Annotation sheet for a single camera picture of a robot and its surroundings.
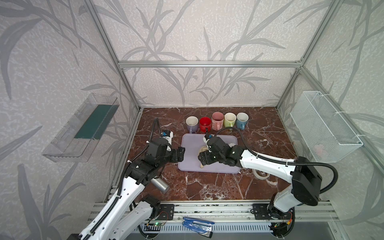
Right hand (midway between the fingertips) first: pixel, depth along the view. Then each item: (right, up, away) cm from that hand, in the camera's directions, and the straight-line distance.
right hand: (203, 151), depth 82 cm
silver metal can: (-23, -17, -2) cm, 29 cm away
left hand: (-12, +5, -8) cm, 15 cm away
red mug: (+1, +15, +23) cm, 27 cm away
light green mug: (+19, +18, +20) cm, 33 cm away
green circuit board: (-22, -33, -11) cm, 41 cm away
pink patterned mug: (+9, +17, +17) cm, 26 cm away
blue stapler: (-1, -32, -14) cm, 35 cm away
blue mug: (+26, +17, +17) cm, 36 cm away
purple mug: (-8, +15, +25) cm, 30 cm away
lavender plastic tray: (-7, +2, +17) cm, 19 cm away
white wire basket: (+53, +10, -20) cm, 57 cm away
